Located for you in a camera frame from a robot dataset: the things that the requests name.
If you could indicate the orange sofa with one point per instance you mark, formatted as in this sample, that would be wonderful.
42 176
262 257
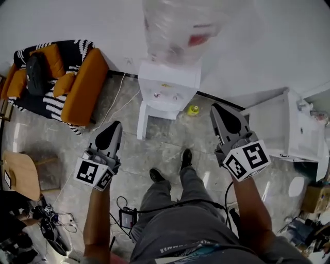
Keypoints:
85 87

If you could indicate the person's right black shoe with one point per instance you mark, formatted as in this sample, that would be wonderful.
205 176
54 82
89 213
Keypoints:
186 157

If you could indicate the small orange cushion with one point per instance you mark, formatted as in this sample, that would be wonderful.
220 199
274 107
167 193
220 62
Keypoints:
63 83

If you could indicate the clear plastic water bottle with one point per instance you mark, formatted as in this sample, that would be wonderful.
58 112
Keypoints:
175 28

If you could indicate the wooden frame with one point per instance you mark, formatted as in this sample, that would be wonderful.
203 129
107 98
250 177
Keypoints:
6 111

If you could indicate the white water dispenser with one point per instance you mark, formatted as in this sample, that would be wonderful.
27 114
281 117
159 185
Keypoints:
170 77

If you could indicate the person's left forearm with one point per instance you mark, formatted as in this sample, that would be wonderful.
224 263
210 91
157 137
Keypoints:
96 219

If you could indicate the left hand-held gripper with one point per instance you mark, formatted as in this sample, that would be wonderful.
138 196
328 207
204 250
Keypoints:
86 172

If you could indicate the white cabinet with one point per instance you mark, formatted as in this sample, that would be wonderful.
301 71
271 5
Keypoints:
291 129

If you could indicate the person's left black shoe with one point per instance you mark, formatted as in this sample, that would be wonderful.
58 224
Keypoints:
156 175

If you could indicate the black white striped blanket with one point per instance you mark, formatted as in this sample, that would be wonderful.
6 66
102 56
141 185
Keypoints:
54 103

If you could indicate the person's right forearm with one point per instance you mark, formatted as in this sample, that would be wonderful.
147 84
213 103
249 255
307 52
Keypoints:
254 214

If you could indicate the person's black shoe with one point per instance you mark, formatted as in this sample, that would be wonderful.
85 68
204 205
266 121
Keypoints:
186 157
156 175

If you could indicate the person's grey printed shirt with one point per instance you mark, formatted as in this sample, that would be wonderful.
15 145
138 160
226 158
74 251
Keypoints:
206 254

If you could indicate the large orange cushion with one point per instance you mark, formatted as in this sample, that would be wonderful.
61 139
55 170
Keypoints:
52 60

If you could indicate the yellow green plastic container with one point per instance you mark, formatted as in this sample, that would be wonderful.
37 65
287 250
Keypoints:
192 110

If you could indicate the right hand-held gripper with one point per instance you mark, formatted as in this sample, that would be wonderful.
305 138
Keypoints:
247 159

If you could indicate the person's grey trousers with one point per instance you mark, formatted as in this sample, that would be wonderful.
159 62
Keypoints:
178 221

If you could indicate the black electronic box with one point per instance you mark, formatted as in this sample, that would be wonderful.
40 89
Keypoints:
126 218

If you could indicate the pile of mixed clutter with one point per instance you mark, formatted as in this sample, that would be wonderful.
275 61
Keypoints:
306 232

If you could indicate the white wall socket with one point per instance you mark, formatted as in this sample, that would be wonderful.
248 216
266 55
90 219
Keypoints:
129 61

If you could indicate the cardboard box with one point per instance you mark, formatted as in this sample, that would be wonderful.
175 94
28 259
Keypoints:
315 198

